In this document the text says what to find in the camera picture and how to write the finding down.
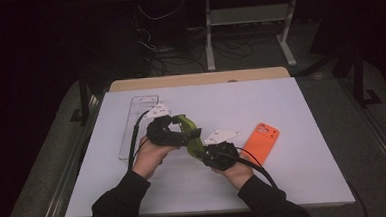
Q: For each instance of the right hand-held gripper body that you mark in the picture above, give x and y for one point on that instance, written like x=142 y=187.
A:
x=222 y=155

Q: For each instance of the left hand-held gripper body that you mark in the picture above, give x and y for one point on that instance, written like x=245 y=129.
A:
x=159 y=133

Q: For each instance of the green cartoon phone case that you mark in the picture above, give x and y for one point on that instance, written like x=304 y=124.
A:
x=190 y=125

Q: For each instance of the clear ribbed acrylic rack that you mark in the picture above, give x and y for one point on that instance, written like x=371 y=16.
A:
x=131 y=125

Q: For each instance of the orange phone case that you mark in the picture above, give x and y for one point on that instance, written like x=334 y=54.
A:
x=261 y=143

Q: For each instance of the person's left hand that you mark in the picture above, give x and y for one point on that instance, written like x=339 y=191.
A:
x=148 y=157

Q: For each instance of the person's right hand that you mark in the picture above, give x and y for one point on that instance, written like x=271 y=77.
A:
x=239 y=174

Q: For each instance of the black metal stand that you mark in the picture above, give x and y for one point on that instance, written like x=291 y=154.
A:
x=359 y=76

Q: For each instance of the metal rail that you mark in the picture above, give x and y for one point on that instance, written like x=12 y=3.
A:
x=379 y=138
x=70 y=165

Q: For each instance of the white metal desk frame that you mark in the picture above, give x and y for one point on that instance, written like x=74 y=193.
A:
x=247 y=14

